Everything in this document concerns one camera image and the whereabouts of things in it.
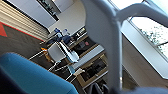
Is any white chair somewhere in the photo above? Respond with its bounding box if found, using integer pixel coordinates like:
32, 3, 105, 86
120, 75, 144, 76
28, 41, 80, 73

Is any blue sofa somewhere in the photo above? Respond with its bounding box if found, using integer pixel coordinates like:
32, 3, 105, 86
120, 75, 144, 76
0, 52, 80, 94

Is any large bright window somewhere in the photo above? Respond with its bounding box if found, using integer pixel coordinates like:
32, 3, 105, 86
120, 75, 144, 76
109, 0, 168, 80

